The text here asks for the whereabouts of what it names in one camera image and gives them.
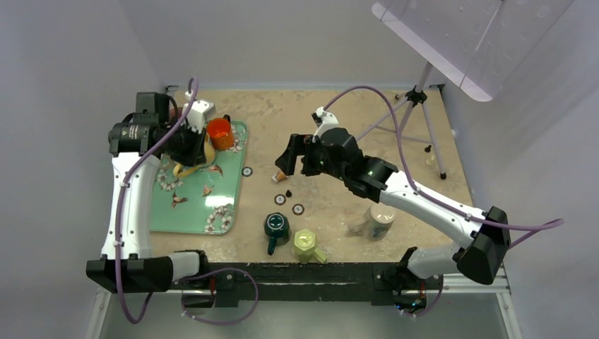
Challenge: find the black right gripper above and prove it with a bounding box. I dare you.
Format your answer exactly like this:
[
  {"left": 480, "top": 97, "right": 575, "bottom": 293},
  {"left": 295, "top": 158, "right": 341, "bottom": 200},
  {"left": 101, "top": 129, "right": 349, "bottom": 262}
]
[{"left": 275, "top": 133, "right": 348, "bottom": 182}]

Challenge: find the yellow mug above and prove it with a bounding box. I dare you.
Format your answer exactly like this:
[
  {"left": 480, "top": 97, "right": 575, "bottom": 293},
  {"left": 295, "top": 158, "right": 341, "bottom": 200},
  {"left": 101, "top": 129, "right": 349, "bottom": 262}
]
[{"left": 173, "top": 133, "right": 216, "bottom": 179}]

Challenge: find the orange mug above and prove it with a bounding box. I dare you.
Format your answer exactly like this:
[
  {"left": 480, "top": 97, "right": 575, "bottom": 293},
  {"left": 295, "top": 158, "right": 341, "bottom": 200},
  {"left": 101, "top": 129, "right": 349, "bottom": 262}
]
[{"left": 206, "top": 114, "right": 235, "bottom": 151}]

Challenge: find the green floral tray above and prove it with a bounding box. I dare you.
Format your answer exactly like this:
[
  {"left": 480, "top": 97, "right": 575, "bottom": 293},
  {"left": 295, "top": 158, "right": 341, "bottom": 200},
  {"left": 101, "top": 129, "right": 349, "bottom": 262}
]
[{"left": 150, "top": 121, "right": 249, "bottom": 235}]

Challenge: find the light green hexagonal mug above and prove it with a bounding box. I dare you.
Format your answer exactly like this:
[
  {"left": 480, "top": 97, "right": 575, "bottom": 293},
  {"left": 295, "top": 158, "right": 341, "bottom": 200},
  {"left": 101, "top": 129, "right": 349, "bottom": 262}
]
[{"left": 292, "top": 229, "right": 327, "bottom": 263}]

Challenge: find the cream coral mug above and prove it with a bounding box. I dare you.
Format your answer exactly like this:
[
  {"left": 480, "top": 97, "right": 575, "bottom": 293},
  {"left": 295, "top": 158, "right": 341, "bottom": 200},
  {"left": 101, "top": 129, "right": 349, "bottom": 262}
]
[{"left": 347, "top": 203, "right": 397, "bottom": 242}]

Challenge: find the grey music stand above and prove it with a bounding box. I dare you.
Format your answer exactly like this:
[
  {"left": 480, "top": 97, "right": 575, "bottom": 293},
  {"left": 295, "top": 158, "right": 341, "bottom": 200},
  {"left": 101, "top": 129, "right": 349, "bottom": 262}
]
[{"left": 355, "top": 0, "right": 577, "bottom": 181}]

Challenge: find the pink ghost mug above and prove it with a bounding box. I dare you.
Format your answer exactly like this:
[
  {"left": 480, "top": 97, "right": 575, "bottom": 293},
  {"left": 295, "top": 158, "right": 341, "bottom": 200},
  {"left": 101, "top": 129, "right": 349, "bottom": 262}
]
[{"left": 169, "top": 107, "right": 183, "bottom": 120}]

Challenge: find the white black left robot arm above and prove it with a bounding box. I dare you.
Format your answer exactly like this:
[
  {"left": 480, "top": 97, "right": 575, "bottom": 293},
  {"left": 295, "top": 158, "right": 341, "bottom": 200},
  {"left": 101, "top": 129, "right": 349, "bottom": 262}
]
[{"left": 86, "top": 92, "right": 215, "bottom": 293}]

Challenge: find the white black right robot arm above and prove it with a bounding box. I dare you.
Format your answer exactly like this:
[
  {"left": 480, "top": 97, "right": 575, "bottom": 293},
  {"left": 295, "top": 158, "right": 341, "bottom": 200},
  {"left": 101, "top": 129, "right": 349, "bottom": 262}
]
[{"left": 275, "top": 128, "right": 511, "bottom": 287}]

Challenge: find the dark green mug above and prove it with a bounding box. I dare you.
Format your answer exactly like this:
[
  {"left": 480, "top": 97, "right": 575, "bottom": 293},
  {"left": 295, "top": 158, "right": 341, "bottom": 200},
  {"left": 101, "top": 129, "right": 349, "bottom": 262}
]
[{"left": 263, "top": 213, "right": 290, "bottom": 256}]

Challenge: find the ice cream cone toy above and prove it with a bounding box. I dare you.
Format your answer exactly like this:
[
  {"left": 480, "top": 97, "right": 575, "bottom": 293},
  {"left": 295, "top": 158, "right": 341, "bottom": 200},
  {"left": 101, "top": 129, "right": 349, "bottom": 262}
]
[{"left": 272, "top": 171, "right": 287, "bottom": 184}]

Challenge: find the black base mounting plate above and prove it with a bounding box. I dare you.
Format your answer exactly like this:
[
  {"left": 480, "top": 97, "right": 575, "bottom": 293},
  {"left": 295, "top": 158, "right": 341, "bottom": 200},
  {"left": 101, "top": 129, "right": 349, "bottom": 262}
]
[{"left": 171, "top": 262, "right": 443, "bottom": 307}]

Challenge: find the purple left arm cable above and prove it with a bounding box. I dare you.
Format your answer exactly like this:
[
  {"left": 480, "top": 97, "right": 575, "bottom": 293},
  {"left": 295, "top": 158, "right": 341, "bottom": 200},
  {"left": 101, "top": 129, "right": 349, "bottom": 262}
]
[{"left": 114, "top": 77, "right": 260, "bottom": 326}]

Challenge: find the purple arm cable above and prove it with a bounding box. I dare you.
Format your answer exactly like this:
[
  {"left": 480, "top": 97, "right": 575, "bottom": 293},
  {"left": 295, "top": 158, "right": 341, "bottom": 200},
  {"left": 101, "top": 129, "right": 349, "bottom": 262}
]
[
  {"left": 114, "top": 77, "right": 260, "bottom": 326},
  {"left": 323, "top": 85, "right": 565, "bottom": 319}
]

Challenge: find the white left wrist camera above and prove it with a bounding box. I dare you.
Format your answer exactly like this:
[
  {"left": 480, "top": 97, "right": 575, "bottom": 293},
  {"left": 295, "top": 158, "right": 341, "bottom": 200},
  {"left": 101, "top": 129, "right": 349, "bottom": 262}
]
[{"left": 182, "top": 100, "right": 216, "bottom": 134}]

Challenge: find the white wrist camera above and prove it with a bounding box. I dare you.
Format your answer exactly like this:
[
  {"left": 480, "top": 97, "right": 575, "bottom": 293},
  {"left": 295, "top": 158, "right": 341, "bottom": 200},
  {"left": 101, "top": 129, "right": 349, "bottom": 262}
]
[
  {"left": 312, "top": 107, "right": 339, "bottom": 139},
  {"left": 182, "top": 100, "right": 216, "bottom": 134}
]

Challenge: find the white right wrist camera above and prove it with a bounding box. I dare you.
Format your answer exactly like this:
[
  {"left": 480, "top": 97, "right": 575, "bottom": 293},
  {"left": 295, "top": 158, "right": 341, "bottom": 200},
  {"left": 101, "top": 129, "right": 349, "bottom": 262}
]
[{"left": 312, "top": 107, "right": 339, "bottom": 139}]

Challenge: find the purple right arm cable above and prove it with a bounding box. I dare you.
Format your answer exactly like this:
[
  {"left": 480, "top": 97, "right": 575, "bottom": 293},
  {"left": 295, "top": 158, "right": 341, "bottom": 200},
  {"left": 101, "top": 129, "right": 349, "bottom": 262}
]
[{"left": 323, "top": 85, "right": 565, "bottom": 319}]

